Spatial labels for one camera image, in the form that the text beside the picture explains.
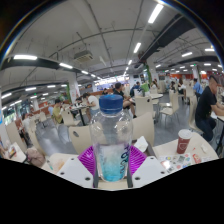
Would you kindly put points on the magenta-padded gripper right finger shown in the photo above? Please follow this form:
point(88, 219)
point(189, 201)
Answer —
point(148, 171)

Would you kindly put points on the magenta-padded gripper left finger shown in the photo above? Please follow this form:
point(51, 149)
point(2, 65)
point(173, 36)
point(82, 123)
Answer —
point(72, 171)

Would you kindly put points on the clear bottle with blue cap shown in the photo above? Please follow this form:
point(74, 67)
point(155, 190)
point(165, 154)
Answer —
point(111, 133)

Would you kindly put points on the white crumpled napkin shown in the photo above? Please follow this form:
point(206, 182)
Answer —
point(140, 144)

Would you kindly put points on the cream chair with round hole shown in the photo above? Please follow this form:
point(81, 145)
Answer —
point(81, 141)
point(144, 128)

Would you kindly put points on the pink backpack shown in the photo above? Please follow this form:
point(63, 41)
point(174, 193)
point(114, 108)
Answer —
point(35, 156)

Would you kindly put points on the red paper cup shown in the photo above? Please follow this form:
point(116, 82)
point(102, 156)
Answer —
point(184, 143)

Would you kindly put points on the red sauce packet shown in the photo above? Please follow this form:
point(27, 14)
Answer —
point(197, 159)

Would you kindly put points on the cream neighbouring table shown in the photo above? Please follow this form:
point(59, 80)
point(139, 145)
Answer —
point(16, 153)

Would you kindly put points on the person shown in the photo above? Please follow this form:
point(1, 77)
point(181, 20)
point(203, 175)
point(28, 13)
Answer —
point(119, 93)
point(93, 101)
point(198, 87)
point(26, 123)
point(57, 113)
point(205, 103)

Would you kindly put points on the group of cream chairs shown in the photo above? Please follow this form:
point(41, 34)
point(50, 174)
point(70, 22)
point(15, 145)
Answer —
point(143, 105)

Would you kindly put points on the ceiling air conditioner unit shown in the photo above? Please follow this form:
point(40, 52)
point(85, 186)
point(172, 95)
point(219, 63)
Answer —
point(83, 56)

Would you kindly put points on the group of ceiling lights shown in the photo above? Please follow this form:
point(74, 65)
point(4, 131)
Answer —
point(25, 57)

